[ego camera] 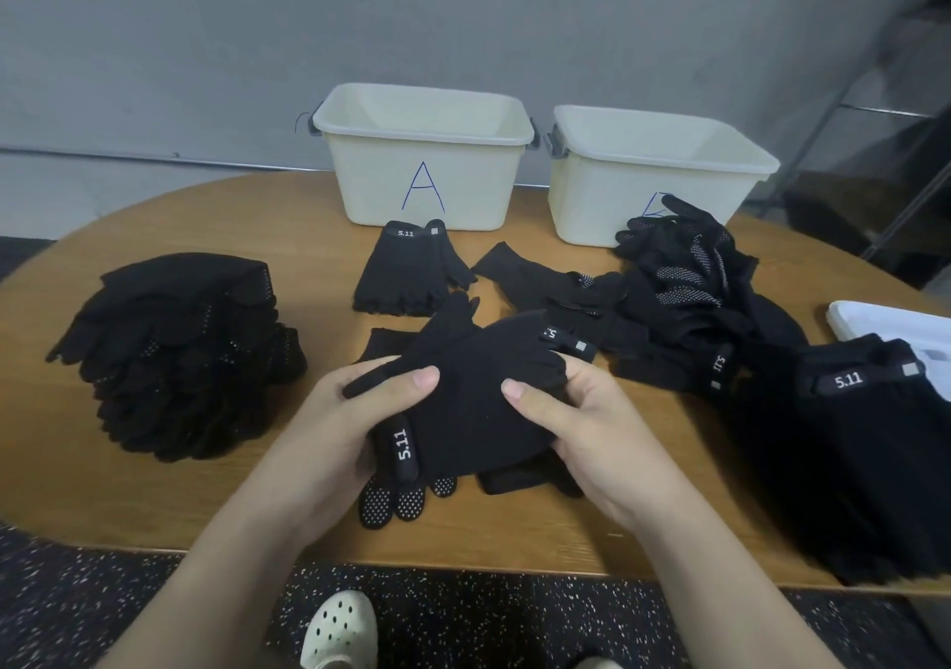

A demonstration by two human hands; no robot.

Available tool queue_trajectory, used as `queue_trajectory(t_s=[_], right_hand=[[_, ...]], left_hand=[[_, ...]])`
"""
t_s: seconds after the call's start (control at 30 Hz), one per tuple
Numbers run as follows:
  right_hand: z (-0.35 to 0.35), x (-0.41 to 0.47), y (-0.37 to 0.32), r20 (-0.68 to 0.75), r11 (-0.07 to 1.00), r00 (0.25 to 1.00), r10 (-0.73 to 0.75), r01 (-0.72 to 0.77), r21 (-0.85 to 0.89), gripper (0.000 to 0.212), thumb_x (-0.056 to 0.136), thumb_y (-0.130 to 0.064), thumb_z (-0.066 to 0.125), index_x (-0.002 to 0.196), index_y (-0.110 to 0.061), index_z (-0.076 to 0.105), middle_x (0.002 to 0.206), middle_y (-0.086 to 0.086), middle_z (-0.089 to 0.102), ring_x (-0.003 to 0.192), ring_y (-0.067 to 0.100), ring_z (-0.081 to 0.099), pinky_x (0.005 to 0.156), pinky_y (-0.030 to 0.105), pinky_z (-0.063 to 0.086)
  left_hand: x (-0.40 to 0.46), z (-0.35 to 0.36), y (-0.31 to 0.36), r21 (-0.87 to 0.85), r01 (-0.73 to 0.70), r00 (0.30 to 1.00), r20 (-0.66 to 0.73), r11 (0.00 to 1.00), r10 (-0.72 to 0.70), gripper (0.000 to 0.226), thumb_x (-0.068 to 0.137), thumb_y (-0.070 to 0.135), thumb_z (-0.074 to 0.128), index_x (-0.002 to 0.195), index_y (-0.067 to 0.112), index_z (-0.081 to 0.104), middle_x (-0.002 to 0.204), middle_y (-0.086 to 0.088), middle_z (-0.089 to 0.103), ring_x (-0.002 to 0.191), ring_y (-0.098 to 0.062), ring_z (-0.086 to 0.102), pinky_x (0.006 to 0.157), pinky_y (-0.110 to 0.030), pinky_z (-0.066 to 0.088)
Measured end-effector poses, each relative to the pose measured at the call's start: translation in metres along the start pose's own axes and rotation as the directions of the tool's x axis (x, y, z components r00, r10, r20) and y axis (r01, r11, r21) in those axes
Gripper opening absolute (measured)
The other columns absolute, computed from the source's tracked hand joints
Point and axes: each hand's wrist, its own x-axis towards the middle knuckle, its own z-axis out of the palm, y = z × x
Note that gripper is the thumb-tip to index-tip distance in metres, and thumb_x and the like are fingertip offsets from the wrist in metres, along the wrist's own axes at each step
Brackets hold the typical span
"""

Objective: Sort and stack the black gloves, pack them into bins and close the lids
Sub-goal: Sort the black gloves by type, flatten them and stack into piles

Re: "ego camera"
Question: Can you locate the white plastic bin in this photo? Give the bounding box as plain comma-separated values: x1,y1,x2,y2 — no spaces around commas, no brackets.
310,82,540,232
547,105,782,248

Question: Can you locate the pile of black gloves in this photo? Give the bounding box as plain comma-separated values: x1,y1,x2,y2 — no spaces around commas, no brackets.
473,192,811,395
45,252,309,464

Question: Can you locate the metal rack frame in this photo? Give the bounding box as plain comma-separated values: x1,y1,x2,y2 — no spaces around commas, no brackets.
780,7,951,291

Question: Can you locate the person's right hand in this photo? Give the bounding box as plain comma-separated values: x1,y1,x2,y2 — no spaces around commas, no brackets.
500,356,697,536

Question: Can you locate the person's left hand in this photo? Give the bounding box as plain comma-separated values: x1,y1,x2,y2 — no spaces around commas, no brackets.
245,361,442,547

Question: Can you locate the person's left forearm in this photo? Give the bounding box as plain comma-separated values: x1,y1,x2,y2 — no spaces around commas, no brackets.
96,504,344,669

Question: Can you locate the grey wall pipe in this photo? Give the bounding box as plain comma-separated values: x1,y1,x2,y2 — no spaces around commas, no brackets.
0,141,321,173

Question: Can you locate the stack of black gloves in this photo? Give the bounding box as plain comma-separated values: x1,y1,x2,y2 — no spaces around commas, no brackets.
45,252,309,464

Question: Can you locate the person's left white shoe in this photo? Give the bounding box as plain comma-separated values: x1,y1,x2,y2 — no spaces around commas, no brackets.
300,590,379,669

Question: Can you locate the white flat tray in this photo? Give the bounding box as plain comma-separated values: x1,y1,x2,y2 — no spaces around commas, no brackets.
826,299,951,402

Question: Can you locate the black fingerless glove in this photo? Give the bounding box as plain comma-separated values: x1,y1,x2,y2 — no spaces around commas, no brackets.
352,218,477,318
728,334,951,586
342,296,596,497

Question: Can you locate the person's right forearm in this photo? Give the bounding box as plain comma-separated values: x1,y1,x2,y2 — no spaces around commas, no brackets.
631,495,849,669

